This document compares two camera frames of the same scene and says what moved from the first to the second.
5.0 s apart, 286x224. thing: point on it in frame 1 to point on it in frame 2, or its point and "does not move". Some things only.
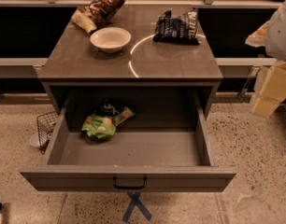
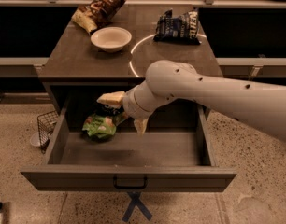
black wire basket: (46, 124) does not move
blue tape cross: (135, 201) does not move
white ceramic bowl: (110, 39) does not move
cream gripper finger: (276, 90) to (140, 125)
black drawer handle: (132, 187) does not move
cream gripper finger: (257, 38) to (114, 99)
